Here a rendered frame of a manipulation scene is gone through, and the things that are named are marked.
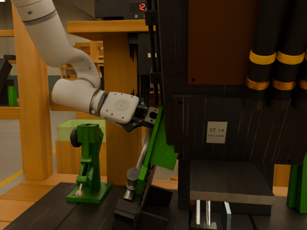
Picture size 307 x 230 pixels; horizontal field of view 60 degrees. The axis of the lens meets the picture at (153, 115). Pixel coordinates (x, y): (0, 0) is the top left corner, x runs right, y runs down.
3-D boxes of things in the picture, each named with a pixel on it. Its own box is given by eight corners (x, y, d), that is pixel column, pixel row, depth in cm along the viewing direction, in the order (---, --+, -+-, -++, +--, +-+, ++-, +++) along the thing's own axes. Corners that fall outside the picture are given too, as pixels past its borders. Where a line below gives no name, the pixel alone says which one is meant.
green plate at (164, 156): (168, 189, 72) (189, 115, 68) (138, 180, 72) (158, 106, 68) (171, 173, 83) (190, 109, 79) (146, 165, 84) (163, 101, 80)
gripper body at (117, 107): (93, 109, 78) (129, 120, 77) (107, 84, 84) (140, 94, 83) (96, 122, 85) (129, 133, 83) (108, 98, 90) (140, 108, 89)
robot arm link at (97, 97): (87, 105, 78) (97, 108, 78) (99, 84, 83) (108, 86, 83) (90, 120, 85) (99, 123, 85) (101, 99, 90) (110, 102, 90)
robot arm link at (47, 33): (49, 0, 78) (86, 86, 97) (13, 23, 67) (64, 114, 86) (74, -3, 75) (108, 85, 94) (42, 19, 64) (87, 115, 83)
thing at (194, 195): (274, 211, 50) (275, 196, 50) (189, 205, 53) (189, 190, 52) (240, 151, 89) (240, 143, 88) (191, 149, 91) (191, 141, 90)
